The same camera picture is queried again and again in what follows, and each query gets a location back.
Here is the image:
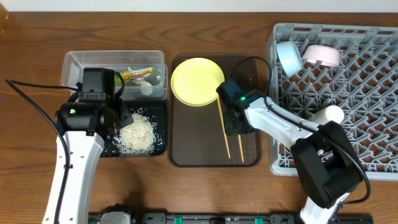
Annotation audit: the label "clear plastic bin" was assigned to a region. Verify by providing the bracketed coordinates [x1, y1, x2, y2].
[60, 50, 168, 101]

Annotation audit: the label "white bowl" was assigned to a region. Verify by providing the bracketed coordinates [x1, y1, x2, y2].
[302, 45, 340, 67]

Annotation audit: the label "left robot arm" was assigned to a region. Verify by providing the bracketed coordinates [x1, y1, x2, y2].
[42, 98, 133, 223]

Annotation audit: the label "crumpled white tissue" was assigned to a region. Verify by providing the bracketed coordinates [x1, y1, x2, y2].
[132, 78, 153, 96]

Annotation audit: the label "grey dishwasher rack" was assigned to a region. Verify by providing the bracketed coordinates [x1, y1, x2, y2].
[267, 23, 397, 181]

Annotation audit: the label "black rectangular tray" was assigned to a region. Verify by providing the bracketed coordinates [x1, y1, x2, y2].
[101, 100, 167, 157]

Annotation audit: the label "yellow plate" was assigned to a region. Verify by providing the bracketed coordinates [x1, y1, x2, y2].
[171, 58, 225, 106]

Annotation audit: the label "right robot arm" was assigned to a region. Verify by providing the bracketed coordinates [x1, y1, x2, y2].
[217, 88, 369, 223]

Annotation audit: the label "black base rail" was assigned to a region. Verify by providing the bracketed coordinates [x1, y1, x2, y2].
[88, 203, 374, 224]

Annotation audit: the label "yellow green snack wrapper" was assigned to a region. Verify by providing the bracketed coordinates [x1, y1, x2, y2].
[120, 67, 155, 84]

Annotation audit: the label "rice and nuts leftovers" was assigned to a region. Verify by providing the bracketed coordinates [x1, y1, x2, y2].
[111, 108, 165, 156]

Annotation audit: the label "light blue bowl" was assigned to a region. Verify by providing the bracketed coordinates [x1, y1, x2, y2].
[276, 41, 303, 77]

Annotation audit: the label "white cup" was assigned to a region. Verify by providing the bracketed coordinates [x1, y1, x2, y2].
[310, 105, 345, 125]

